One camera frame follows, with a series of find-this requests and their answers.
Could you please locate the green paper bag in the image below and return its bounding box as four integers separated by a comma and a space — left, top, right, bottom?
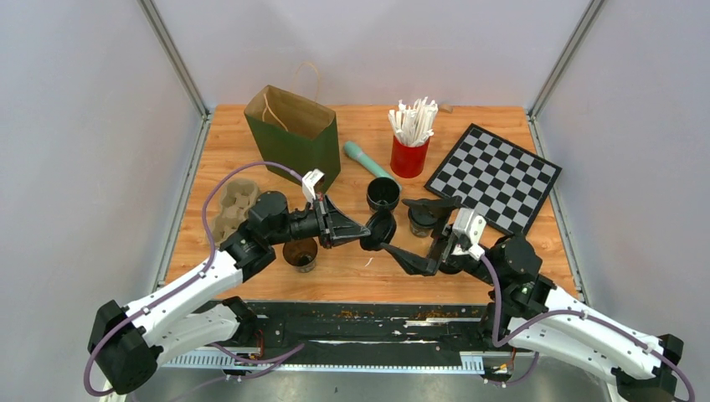
244, 62, 341, 192

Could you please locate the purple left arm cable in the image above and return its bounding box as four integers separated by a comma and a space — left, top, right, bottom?
83, 161, 306, 398

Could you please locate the grey cardboard cup carrier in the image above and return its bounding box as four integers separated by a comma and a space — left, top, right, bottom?
209, 178, 260, 245

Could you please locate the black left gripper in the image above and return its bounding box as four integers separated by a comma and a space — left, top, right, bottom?
269, 193, 372, 250

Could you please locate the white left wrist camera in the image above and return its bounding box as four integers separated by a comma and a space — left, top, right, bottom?
301, 168, 325, 203

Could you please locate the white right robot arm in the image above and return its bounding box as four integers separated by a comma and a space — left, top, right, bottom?
361, 198, 697, 401

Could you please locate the stack of black cups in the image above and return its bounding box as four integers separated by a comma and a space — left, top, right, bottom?
366, 177, 401, 214

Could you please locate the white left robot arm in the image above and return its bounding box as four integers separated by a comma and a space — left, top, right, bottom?
84, 191, 370, 396

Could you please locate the red cup holder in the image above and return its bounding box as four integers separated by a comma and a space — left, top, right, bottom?
390, 137, 430, 178

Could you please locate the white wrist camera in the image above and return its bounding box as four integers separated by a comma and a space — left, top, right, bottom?
450, 208, 486, 261
301, 168, 325, 203

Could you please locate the teal handheld massager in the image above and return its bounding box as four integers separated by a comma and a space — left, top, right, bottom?
342, 141, 403, 190

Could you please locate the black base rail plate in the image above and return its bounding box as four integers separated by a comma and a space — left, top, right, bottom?
188, 299, 533, 370

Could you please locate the white wrapped straws bundle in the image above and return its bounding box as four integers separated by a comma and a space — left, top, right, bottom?
388, 97, 439, 147

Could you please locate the black white chessboard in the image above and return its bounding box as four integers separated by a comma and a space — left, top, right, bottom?
424, 124, 562, 235

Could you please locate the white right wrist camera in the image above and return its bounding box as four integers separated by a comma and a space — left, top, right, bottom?
450, 208, 486, 261

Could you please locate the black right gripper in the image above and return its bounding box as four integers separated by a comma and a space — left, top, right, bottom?
378, 196, 500, 286

